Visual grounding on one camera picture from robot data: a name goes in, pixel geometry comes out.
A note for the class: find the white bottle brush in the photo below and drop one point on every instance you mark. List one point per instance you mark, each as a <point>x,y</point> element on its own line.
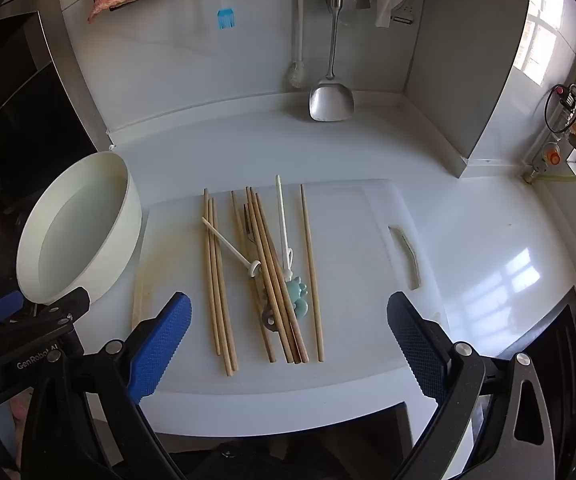
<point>298,25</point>

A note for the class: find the white plastic cutting board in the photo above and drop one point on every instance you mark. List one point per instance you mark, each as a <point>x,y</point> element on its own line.
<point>358,260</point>

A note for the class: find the teal crab-shaped chopstick holder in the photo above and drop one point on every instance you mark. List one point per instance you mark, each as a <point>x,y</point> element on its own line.
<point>296,297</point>

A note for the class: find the gas valve with orange knob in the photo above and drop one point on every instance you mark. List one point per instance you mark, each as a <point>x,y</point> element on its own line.
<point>552,156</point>

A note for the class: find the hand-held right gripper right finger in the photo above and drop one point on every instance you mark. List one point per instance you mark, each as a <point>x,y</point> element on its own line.
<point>418,345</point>

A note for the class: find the pile of wooden chopsticks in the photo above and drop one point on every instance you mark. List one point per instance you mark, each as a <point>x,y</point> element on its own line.
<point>223,310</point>

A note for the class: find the white plastic training chopstick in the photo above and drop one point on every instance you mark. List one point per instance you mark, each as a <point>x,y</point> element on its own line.
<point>282,220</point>
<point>228,242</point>

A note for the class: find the white round basin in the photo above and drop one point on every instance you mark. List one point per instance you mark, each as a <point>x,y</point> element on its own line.
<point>68,225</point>

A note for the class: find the steel spatula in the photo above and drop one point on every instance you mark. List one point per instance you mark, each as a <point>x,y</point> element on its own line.
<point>331,102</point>

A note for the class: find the black range hood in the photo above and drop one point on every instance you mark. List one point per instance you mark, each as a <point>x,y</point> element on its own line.
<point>18,110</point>

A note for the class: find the metal fork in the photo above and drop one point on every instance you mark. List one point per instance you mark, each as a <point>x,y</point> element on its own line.
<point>269,321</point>

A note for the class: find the black gas alarm device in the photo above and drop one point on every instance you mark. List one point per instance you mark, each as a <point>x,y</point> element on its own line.
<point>566,100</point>

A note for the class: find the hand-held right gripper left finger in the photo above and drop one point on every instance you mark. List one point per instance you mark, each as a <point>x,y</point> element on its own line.
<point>160,345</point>

